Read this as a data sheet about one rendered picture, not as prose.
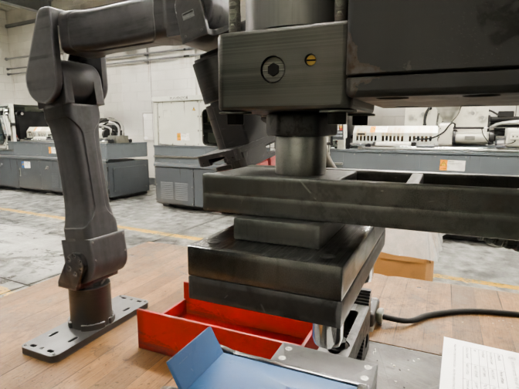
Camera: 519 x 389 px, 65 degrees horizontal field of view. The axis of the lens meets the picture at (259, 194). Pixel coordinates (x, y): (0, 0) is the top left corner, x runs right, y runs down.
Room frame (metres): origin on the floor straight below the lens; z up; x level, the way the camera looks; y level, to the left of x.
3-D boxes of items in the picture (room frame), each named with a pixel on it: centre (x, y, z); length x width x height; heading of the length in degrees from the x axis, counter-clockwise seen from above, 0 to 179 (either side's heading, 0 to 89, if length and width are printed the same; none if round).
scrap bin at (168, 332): (0.55, 0.04, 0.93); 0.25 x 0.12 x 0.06; 66
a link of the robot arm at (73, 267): (0.61, 0.26, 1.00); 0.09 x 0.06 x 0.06; 154
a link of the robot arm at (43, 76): (0.56, 0.17, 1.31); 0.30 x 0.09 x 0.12; 64
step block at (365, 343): (0.52, -0.13, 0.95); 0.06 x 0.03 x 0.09; 156
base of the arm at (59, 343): (0.61, 0.27, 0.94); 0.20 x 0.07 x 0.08; 156
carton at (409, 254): (2.62, -0.91, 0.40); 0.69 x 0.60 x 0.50; 151
